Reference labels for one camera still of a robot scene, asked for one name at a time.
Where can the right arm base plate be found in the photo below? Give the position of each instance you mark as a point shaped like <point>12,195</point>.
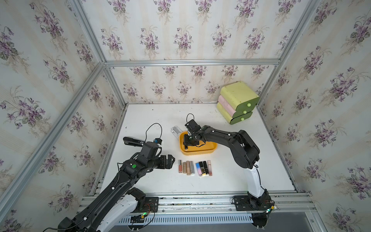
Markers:
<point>246,203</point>

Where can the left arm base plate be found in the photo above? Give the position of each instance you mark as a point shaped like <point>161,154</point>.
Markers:
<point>147,205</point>

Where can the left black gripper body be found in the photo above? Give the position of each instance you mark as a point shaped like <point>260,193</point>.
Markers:
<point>159,163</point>

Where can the slim black lipstick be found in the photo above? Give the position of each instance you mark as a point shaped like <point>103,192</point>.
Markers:
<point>206,167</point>

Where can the silver lipstick tube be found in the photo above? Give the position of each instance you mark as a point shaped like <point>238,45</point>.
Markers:
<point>192,168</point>

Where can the green pink drawer organizer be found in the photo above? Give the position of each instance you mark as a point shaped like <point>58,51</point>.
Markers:
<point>236,102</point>

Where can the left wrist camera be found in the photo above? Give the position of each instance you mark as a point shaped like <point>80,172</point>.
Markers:
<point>158,141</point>

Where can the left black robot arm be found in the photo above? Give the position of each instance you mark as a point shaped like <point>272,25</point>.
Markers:
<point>119,198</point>

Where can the clear acrylic holder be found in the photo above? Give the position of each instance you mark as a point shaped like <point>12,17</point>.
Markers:
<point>176,131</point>

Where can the pink lip gloss tube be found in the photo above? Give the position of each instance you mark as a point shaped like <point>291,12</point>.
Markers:
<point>209,168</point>

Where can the black stapler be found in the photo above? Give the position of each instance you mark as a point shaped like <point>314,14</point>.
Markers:
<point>133,142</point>

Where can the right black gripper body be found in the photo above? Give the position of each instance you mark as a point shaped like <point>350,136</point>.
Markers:
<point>189,139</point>

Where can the black gold lipstick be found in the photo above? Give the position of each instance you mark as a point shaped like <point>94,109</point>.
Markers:
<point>202,168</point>

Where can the tan lipstick tube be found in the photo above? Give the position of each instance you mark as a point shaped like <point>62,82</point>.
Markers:
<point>188,169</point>

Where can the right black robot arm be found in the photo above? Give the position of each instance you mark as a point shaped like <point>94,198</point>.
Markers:
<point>243,149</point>

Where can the yellow plastic storage box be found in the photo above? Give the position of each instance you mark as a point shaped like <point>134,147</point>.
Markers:
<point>201,149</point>

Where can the rose lip gloss tube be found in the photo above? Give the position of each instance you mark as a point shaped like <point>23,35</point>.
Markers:
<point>180,167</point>

